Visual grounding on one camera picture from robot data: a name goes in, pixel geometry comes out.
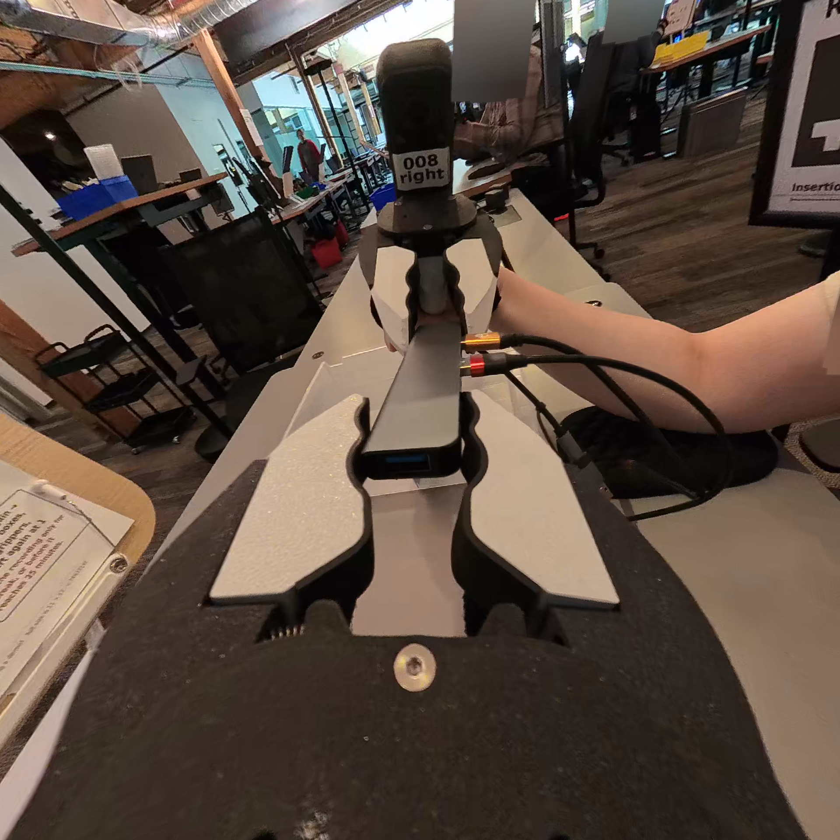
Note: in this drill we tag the grey cabinet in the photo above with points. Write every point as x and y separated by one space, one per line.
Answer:
712 124

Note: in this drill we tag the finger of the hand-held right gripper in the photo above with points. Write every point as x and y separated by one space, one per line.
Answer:
476 295
390 295

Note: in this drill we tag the clear acrylic stand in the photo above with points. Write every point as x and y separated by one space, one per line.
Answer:
328 394

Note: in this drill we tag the blue storage bin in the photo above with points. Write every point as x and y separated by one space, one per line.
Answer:
98 197

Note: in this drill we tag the person's right hand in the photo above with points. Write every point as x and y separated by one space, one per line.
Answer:
518 305

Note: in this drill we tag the wooden desk with dark frame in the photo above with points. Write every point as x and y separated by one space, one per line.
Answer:
164 193

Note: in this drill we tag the instruction sheet on stand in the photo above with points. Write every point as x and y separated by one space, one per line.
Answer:
98 485

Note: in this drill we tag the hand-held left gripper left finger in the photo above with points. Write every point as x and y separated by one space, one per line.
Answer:
295 518

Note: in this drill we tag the person's right forearm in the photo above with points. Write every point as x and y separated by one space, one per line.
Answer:
689 374

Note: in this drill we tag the wooden post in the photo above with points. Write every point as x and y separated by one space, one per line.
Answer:
223 92

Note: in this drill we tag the dark grey usb hub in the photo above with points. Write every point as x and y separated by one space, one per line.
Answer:
413 407

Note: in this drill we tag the yellow tray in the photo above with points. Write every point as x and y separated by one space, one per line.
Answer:
679 47

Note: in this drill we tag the black office chair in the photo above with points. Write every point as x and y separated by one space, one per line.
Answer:
604 131

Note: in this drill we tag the small blue bin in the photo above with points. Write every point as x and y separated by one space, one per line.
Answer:
382 197

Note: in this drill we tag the white container stack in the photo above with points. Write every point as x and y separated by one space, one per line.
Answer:
102 161

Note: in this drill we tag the red bag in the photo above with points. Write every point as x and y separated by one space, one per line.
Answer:
326 253

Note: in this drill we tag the framed black white poster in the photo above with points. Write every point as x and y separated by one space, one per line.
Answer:
787 98

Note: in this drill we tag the black rolling cart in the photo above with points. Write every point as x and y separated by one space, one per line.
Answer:
131 394

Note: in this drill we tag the small black box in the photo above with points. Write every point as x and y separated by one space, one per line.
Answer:
497 199

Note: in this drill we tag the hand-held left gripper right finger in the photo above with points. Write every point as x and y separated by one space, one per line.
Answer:
531 518

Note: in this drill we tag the black round mat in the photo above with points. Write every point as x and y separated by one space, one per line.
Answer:
656 459

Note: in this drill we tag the black mesh chair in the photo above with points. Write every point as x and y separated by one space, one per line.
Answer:
243 289

